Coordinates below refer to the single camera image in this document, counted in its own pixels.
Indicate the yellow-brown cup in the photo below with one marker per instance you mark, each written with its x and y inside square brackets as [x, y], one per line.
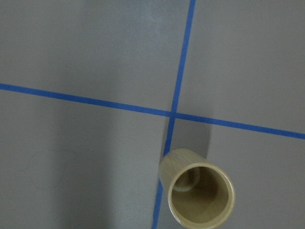
[200, 195]

